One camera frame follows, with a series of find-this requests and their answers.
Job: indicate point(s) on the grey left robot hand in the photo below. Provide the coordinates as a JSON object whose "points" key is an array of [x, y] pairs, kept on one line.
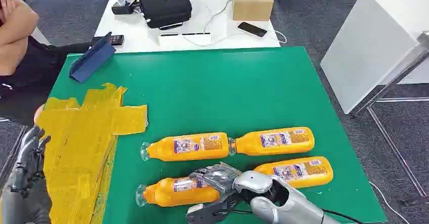
{"points": [[28, 159]]}

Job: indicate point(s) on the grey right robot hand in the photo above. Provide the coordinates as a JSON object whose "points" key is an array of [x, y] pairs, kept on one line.
{"points": [[218, 179]]}

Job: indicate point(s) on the orange drink bottle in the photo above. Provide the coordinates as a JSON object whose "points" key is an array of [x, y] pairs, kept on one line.
{"points": [[167, 192], [187, 146], [275, 141], [301, 172]]}

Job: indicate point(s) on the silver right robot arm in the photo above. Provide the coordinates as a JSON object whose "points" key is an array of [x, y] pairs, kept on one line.
{"points": [[296, 207]]}

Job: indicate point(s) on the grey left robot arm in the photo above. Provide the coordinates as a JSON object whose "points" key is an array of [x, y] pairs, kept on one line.
{"points": [[20, 210]]}

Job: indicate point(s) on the yellow sheet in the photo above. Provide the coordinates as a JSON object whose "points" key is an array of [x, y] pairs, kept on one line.
{"points": [[77, 142]]}

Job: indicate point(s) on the green mat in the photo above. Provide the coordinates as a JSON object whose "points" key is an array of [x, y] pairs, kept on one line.
{"points": [[218, 92]]}

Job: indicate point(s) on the person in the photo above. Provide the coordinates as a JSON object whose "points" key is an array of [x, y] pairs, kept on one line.
{"points": [[33, 71]]}

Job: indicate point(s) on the blue tablet folder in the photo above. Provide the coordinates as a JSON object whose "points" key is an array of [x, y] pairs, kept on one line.
{"points": [[92, 61]]}

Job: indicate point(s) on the black calculator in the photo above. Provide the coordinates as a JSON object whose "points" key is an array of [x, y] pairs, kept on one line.
{"points": [[115, 40]]}

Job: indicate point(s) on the thin black strip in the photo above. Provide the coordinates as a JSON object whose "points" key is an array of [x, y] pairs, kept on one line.
{"points": [[187, 34]]}

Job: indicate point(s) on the black smartphone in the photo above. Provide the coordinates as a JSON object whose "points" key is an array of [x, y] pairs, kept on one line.
{"points": [[252, 29]]}

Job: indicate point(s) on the small black device box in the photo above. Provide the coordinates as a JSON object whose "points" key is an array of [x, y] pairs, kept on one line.
{"points": [[122, 5]]}

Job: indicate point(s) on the black carry case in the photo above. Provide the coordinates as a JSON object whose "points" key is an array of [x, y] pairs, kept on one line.
{"points": [[164, 6]]}

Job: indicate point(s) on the brown cardboard box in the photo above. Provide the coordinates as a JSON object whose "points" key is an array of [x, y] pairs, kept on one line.
{"points": [[253, 1]]}

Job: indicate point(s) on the white table with metal legs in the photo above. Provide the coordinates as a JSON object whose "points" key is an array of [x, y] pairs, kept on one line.
{"points": [[368, 45]]}

